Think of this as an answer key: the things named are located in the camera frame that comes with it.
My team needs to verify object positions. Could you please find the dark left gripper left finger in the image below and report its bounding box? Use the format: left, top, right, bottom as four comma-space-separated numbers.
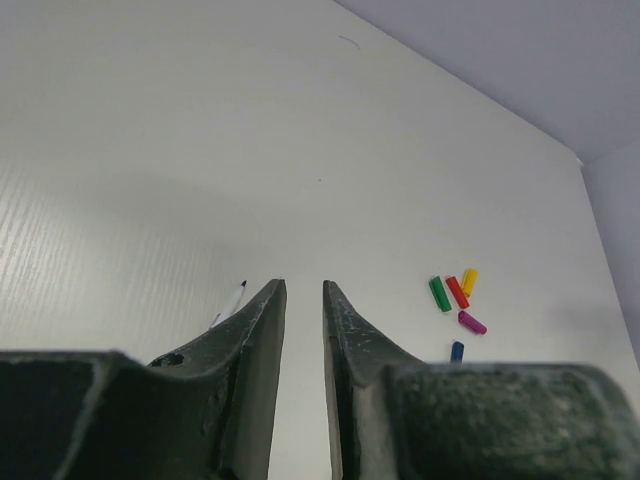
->
1, 279, 286, 479

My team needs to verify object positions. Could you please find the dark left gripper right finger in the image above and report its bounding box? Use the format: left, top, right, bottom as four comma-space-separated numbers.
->
323, 281, 639, 479

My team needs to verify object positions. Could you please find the blue pen cap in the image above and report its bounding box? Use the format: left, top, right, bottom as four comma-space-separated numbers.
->
450, 341, 465, 363

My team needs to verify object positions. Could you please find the white pen blue tip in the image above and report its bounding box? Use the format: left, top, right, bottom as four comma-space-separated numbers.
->
209, 280, 247, 329

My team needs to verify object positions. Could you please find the purple pen cap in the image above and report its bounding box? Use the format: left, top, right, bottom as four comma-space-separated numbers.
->
458, 310, 488, 335

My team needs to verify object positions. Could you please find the green pen cap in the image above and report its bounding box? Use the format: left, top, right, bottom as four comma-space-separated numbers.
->
428, 276, 452, 313

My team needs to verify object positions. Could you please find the red pen cap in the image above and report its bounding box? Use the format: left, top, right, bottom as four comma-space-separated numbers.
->
446, 276, 470, 310

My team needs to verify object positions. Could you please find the yellow pen cap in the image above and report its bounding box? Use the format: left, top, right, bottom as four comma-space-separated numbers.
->
461, 268, 478, 298

